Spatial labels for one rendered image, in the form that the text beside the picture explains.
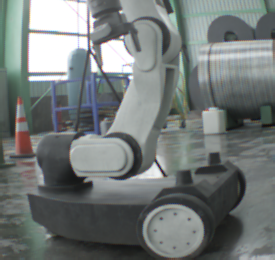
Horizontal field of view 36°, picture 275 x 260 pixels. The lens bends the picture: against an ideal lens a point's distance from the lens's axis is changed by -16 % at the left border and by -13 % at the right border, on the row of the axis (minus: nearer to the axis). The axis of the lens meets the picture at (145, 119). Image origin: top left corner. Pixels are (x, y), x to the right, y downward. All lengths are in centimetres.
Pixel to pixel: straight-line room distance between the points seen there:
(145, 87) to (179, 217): 41
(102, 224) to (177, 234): 24
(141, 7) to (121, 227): 65
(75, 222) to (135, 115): 37
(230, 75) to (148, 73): 517
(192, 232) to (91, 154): 43
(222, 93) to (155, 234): 545
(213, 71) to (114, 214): 541
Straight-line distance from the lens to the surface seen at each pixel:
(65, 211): 132
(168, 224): 112
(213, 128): 611
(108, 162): 135
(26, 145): 517
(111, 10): 119
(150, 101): 133
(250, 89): 638
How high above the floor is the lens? 41
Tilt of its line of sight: 1 degrees down
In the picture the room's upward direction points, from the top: 5 degrees counter-clockwise
